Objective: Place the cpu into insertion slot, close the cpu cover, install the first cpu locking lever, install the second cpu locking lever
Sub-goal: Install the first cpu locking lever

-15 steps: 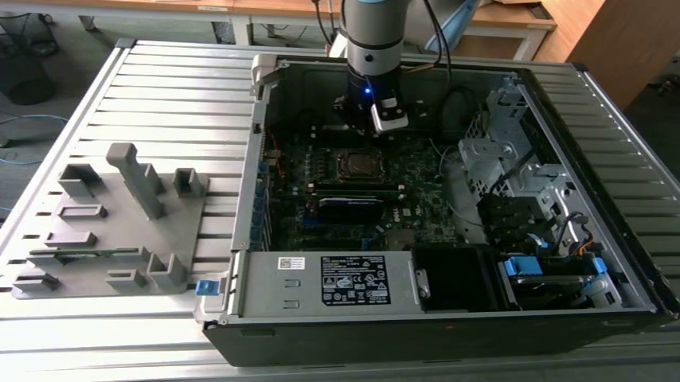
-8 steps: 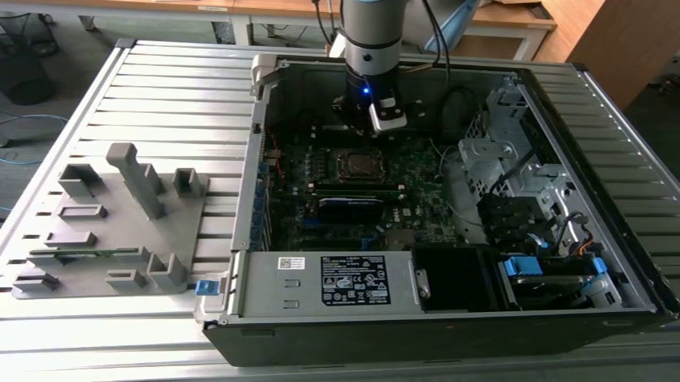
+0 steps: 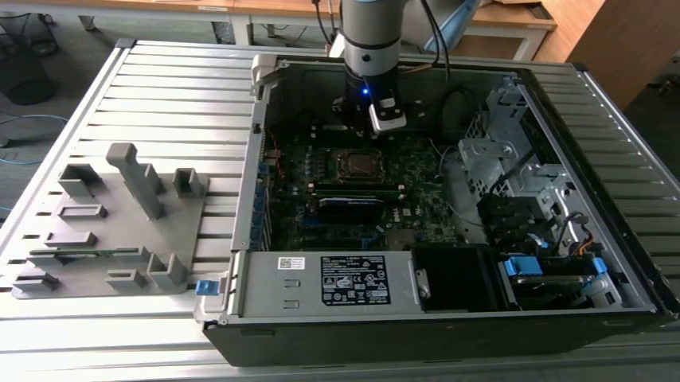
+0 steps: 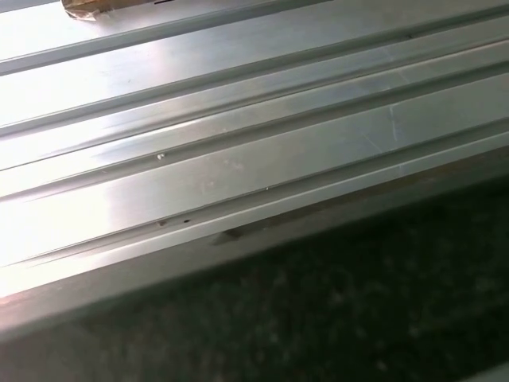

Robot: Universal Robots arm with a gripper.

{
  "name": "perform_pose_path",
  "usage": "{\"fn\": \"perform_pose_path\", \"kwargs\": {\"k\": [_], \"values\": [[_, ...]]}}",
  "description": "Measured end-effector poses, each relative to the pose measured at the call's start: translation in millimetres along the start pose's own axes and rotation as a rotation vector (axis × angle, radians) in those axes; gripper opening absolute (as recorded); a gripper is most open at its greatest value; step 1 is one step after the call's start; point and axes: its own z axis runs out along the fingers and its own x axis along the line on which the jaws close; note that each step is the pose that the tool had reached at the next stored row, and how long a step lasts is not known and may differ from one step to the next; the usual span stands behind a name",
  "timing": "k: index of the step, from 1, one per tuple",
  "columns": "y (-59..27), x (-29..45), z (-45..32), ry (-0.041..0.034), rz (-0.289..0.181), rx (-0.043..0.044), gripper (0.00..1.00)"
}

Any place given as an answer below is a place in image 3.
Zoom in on silver CPU chip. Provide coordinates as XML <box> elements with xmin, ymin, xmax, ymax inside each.
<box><xmin>343</xmin><ymin>153</ymin><xmax>382</xmax><ymax>176</ymax></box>

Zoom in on black graphics card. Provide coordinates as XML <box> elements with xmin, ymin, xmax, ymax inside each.
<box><xmin>316</xmin><ymin>194</ymin><xmax>387</xmax><ymax>226</ymax></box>

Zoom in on silver metal drive cage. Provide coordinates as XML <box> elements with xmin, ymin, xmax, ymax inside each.
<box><xmin>457</xmin><ymin>77</ymin><xmax>579</xmax><ymax>224</ymax></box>

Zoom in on green motherboard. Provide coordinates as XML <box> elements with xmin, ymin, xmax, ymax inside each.
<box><xmin>259</xmin><ymin>127</ymin><xmax>479</xmax><ymax>252</ymax></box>

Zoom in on silver chipset heatsink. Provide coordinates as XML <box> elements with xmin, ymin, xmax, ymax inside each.
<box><xmin>384</xmin><ymin>228</ymin><xmax>415</xmax><ymax>250</ymax></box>

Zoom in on grey power supply unit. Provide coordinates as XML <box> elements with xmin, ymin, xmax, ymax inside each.
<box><xmin>221</xmin><ymin>250</ymin><xmax>423</xmax><ymax>318</ymax></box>

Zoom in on blue disk carrier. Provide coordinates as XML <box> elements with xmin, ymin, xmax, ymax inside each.
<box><xmin>501</xmin><ymin>255</ymin><xmax>610</xmax><ymax>314</ymax></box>

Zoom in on wooden cabinet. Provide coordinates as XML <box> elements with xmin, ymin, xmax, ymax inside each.
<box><xmin>533</xmin><ymin>0</ymin><xmax>680</xmax><ymax>112</ymax></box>

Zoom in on grey parts rack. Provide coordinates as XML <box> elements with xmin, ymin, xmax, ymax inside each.
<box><xmin>8</xmin><ymin>142</ymin><xmax>212</xmax><ymax>300</ymax></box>

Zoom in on black PC case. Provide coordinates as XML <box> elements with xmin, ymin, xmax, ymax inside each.
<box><xmin>200</xmin><ymin>53</ymin><xmax>680</xmax><ymax>368</ymax></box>

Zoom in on black waste bin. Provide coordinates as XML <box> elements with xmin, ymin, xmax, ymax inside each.
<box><xmin>0</xmin><ymin>55</ymin><xmax>58</xmax><ymax>107</ymax></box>

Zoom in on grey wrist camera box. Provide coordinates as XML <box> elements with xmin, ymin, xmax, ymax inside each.
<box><xmin>367</xmin><ymin>96</ymin><xmax>411</xmax><ymax>135</ymax></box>

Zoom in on red wire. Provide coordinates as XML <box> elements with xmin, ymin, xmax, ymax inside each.
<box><xmin>263</xmin><ymin>132</ymin><xmax>286</xmax><ymax>180</ymax></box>

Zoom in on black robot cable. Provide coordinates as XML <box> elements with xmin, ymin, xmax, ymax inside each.
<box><xmin>311</xmin><ymin>0</ymin><xmax>342</xmax><ymax>45</ymax></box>

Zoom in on black plastic bay bracket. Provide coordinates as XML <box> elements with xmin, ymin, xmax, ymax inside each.
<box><xmin>475</xmin><ymin>193</ymin><xmax>551</xmax><ymax>255</ymax></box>

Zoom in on black and orange wire bundle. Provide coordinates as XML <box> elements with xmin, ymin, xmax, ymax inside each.
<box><xmin>562</xmin><ymin>212</ymin><xmax>605</xmax><ymax>259</ymax></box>

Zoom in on blue floor cable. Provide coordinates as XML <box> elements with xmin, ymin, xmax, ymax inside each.
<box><xmin>0</xmin><ymin>113</ymin><xmax>70</xmax><ymax>166</ymax></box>

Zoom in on black wire basket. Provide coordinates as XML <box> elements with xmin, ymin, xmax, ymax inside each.
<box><xmin>0</xmin><ymin>10</ymin><xmax>60</xmax><ymax>57</ymax></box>

